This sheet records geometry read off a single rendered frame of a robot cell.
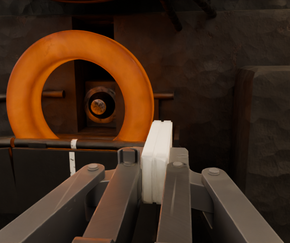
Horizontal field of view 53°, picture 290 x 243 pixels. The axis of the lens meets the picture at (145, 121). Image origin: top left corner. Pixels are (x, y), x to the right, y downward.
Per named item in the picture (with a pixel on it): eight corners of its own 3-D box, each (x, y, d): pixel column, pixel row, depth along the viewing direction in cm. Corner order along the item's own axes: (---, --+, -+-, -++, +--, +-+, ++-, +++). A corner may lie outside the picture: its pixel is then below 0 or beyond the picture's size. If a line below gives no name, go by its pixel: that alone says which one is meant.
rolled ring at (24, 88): (152, 27, 32) (155, 30, 35) (-4, 30, 34) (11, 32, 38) (152, 184, 36) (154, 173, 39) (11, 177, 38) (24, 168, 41)
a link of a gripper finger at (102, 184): (137, 209, 15) (81, 206, 15) (148, 167, 20) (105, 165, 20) (136, 183, 15) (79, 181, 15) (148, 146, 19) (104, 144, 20)
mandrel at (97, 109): (111, 104, 62) (110, 83, 61) (131, 104, 61) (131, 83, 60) (85, 120, 45) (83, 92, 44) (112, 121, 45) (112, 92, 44)
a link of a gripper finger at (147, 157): (154, 205, 17) (141, 204, 17) (162, 155, 23) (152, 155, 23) (153, 156, 16) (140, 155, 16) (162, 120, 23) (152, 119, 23)
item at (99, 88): (121, 101, 77) (121, 73, 75) (144, 101, 76) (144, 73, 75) (84, 128, 47) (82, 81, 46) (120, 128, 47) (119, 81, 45)
